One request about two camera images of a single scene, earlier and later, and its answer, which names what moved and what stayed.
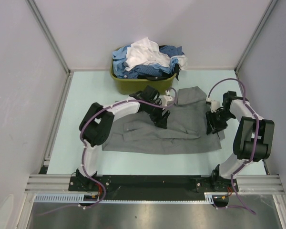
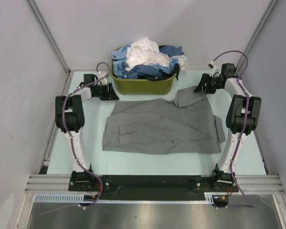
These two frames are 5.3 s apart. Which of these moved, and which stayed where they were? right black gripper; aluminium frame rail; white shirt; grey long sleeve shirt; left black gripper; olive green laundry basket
Moved: right black gripper; left black gripper
Stayed: grey long sleeve shirt; olive green laundry basket; aluminium frame rail; white shirt
